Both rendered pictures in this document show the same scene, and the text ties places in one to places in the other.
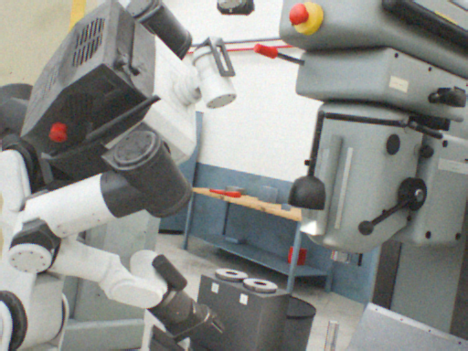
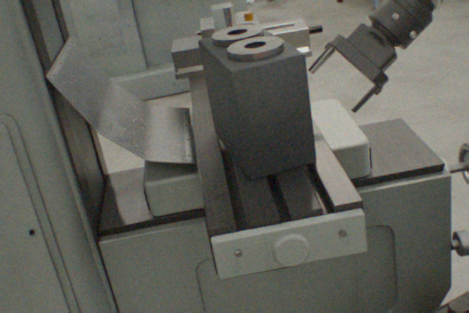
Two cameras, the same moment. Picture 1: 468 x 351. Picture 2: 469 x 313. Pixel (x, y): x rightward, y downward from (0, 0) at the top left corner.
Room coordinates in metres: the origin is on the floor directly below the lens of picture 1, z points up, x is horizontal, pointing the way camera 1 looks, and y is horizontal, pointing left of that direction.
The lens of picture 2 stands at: (2.22, 0.48, 1.41)
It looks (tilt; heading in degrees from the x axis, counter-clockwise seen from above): 26 degrees down; 218
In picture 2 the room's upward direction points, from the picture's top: 10 degrees counter-clockwise
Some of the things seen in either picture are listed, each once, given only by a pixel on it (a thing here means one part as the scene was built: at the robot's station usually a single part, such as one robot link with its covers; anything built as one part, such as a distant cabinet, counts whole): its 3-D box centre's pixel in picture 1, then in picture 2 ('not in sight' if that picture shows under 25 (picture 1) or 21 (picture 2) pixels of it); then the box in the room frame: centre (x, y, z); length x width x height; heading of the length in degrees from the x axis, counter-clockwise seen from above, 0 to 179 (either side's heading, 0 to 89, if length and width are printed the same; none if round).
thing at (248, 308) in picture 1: (239, 314); (254, 94); (1.43, -0.07, 1.05); 0.22 x 0.12 x 0.20; 50
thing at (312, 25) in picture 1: (308, 18); not in sight; (1.06, -0.09, 1.76); 0.06 x 0.02 x 0.06; 40
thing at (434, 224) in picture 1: (405, 185); not in sight; (1.33, -0.42, 1.47); 0.24 x 0.19 x 0.26; 40
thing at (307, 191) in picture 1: (308, 191); not in sight; (1.04, -0.14, 1.43); 0.07 x 0.07 x 0.06
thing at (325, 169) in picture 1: (321, 184); not in sight; (1.14, -0.18, 1.45); 0.04 x 0.04 x 0.21; 40
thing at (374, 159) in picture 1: (356, 177); not in sight; (1.21, -0.27, 1.47); 0.21 x 0.19 x 0.32; 40
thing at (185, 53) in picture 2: not in sight; (239, 39); (1.00, -0.40, 1.01); 0.35 x 0.15 x 0.11; 127
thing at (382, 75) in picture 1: (384, 87); not in sight; (1.23, -0.30, 1.68); 0.34 x 0.24 x 0.10; 130
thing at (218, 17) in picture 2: not in sight; (223, 17); (1.02, -0.42, 1.07); 0.06 x 0.05 x 0.06; 37
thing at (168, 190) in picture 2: not in sight; (250, 147); (1.21, -0.27, 0.81); 0.50 x 0.35 x 0.12; 130
